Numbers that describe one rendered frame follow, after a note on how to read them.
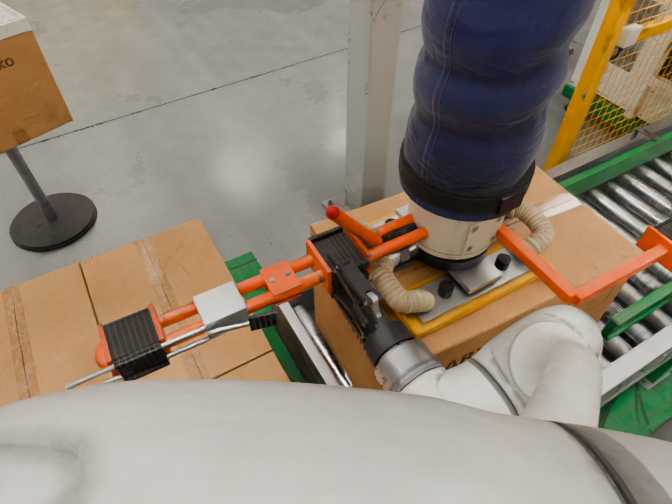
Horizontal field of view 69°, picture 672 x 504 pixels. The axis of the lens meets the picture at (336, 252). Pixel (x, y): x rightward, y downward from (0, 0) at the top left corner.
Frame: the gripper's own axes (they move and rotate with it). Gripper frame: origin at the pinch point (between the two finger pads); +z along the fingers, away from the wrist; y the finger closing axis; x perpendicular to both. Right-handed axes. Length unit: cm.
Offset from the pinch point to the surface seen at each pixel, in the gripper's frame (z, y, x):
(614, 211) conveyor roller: 10, 55, 120
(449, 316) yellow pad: -14.3, 10.7, 17.3
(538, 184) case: 6, 13, 61
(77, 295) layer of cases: 66, 54, -50
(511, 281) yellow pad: -13.9, 10.7, 33.0
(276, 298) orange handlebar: -2.5, -0.7, -11.3
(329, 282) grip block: -3.8, -0.5, -2.2
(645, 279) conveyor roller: -15, 54, 103
